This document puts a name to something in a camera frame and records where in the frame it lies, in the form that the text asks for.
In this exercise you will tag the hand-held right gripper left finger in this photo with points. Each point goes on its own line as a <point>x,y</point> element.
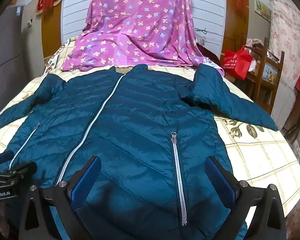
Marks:
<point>87,180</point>

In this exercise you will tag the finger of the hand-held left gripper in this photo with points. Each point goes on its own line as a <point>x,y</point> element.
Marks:
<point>5,158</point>
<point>26,169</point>

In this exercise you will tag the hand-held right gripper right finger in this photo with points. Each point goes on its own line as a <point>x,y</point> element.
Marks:
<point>219,181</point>

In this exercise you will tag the teal puffer jacket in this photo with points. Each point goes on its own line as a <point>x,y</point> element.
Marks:
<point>140,120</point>

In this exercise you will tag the cream checked floral bed sheet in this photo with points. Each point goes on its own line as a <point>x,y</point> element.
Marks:
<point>255,152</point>

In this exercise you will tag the grey cabinet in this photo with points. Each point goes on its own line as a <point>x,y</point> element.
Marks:
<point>7,55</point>

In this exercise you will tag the wooden chair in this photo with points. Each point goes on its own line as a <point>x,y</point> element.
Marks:
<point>263,75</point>

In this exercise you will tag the red shopping bag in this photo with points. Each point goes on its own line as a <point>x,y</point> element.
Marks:
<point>236,61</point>

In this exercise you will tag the pink floral curtain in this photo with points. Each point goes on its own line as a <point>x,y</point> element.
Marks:
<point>287,30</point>

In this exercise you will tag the purple floral bed sheet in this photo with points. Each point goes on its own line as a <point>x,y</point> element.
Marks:
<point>140,22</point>

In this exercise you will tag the framed wall picture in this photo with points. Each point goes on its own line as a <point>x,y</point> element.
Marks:
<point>263,9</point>

